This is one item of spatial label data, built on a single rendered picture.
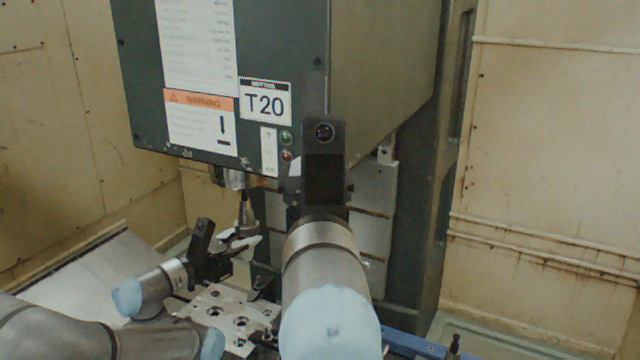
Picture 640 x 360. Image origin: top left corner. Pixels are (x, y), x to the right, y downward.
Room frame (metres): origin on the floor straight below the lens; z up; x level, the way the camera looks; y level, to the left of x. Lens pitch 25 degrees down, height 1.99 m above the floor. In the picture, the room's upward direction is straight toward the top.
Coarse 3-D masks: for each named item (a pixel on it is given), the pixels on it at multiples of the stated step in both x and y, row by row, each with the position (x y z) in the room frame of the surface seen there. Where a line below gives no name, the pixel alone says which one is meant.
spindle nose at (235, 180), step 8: (208, 168) 1.01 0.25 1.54; (216, 168) 0.98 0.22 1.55; (224, 168) 0.97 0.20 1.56; (216, 176) 0.98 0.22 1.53; (224, 176) 0.97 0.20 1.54; (232, 176) 0.97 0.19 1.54; (240, 176) 0.96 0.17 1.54; (248, 176) 0.97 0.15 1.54; (256, 176) 0.98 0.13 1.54; (216, 184) 0.99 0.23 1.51; (224, 184) 0.97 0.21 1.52; (232, 184) 0.97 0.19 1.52; (240, 184) 0.97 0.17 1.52; (248, 184) 0.97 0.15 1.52; (256, 184) 0.98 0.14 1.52; (264, 184) 0.99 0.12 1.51
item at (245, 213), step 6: (240, 198) 1.05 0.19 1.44; (240, 204) 1.04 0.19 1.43; (246, 204) 1.03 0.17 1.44; (240, 210) 1.03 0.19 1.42; (246, 210) 1.03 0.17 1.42; (252, 210) 1.05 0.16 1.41; (240, 216) 1.03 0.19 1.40; (246, 216) 1.03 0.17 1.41; (252, 216) 1.04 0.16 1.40; (240, 222) 1.03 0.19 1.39; (246, 222) 1.03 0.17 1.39; (252, 222) 1.03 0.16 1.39
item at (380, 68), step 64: (128, 0) 0.89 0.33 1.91; (256, 0) 0.77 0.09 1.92; (320, 0) 0.72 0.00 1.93; (384, 0) 0.91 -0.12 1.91; (128, 64) 0.91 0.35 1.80; (256, 64) 0.77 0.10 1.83; (320, 64) 0.72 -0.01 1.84; (384, 64) 0.92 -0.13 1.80; (256, 128) 0.78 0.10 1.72; (384, 128) 0.94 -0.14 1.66
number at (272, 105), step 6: (258, 96) 0.77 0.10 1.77; (264, 96) 0.77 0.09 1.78; (270, 96) 0.76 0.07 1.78; (276, 96) 0.76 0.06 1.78; (282, 96) 0.75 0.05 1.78; (258, 102) 0.77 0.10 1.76; (264, 102) 0.77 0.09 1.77; (270, 102) 0.76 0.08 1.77; (276, 102) 0.76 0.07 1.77; (282, 102) 0.75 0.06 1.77; (258, 108) 0.77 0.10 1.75; (264, 108) 0.77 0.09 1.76; (270, 108) 0.76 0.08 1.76; (276, 108) 0.76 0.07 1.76; (282, 108) 0.75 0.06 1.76; (258, 114) 0.77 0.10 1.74; (264, 114) 0.77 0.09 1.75; (270, 114) 0.76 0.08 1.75; (276, 114) 0.76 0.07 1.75; (282, 114) 0.75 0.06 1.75
